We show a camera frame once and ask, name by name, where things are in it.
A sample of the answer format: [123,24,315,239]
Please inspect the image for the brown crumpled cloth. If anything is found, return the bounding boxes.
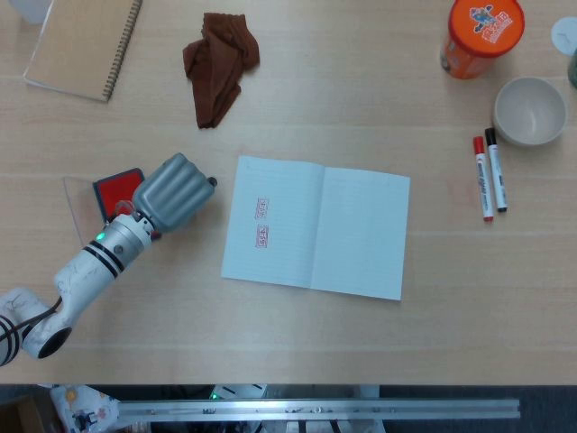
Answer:
[182,12,261,131]

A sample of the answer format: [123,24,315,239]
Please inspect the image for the white squeeze wash bottle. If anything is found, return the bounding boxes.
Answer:
[17,0,50,24]

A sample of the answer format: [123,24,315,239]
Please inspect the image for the white printed sticker sheet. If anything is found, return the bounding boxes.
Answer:
[49,384,121,433]

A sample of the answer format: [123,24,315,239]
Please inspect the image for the red ink pad clear lid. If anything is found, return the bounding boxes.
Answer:
[62,167,146,247]

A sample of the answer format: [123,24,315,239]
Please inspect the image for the red whiteboard marker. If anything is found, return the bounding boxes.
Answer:
[472,135,496,222]

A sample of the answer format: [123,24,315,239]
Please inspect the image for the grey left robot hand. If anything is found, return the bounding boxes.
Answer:
[132,152,218,235]

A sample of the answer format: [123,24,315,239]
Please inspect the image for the black whiteboard marker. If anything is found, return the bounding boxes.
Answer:
[484,127,511,214]

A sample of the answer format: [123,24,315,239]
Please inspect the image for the kraft spiral notebook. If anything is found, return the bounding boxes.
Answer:
[22,0,143,104]

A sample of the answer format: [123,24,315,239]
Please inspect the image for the beige bowl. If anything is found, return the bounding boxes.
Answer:
[492,76,568,147]

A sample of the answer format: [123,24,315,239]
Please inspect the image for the aluminium profile rail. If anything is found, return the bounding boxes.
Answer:
[119,398,522,423]

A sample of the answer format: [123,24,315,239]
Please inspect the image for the open lined white notebook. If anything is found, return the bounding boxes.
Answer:
[220,155,412,302]

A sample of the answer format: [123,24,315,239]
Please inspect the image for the orange lidded snack tub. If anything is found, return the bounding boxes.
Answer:
[439,0,527,81]

